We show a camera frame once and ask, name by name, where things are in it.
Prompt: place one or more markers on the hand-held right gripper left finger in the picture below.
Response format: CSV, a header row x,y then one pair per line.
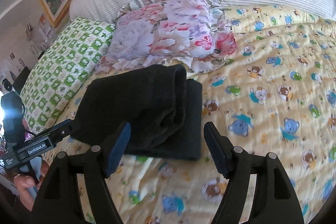
x,y
119,150

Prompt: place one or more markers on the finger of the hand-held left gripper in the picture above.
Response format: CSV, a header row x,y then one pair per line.
x,y
61,128

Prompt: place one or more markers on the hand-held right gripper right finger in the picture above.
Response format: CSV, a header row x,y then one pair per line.
x,y
214,145

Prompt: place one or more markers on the black pants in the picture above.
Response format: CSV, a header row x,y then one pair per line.
x,y
147,108

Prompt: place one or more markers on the person's left hand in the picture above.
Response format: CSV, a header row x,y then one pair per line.
x,y
25,182

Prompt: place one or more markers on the yellow bear print blanket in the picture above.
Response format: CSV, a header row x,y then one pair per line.
x,y
262,121

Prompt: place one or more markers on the green checked pillow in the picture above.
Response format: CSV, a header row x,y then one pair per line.
x,y
65,69

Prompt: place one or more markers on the dark box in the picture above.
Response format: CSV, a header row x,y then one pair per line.
x,y
21,79

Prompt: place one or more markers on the pink floral pillow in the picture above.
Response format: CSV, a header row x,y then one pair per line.
x,y
162,35

